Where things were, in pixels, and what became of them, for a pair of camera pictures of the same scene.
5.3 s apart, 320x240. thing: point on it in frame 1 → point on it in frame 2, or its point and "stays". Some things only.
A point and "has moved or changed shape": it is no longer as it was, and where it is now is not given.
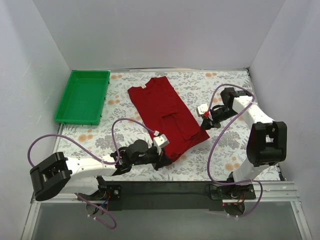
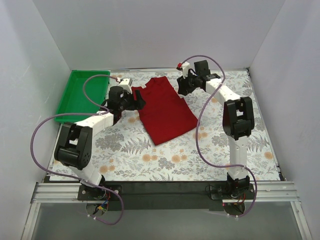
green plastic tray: (84, 98) stays
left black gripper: (158, 157) → (135, 100)
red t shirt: (157, 99) has moved or changed shape
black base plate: (143, 195) stays
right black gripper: (210, 120) → (186, 83)
